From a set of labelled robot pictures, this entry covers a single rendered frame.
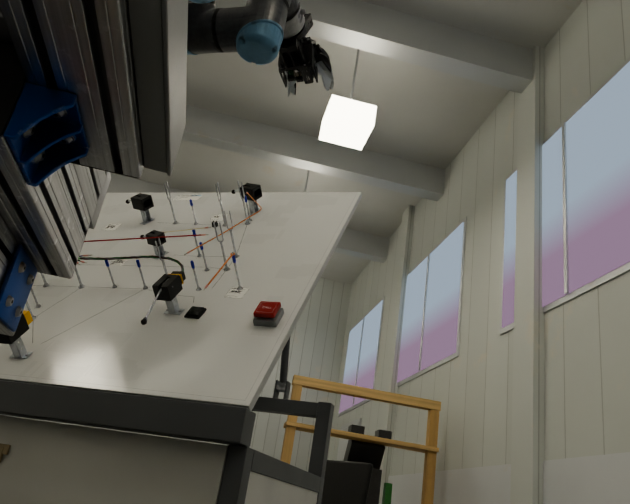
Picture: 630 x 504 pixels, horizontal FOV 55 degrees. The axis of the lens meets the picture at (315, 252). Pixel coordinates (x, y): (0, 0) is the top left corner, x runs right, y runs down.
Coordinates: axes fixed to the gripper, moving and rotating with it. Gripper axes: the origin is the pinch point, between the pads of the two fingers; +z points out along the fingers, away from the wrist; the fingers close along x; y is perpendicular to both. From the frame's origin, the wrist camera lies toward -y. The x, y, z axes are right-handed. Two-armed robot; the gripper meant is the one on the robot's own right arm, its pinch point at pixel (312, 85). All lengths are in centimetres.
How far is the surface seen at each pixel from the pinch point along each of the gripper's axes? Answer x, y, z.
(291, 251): -15.9, 20.1, 42.2
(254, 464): -14, 80, 15
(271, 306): -14, 45, 20
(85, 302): -66, 38, 25
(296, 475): -13, 79, 43
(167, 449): -30, 77, 10
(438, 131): 24, -343, 490
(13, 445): -66, 76, 11
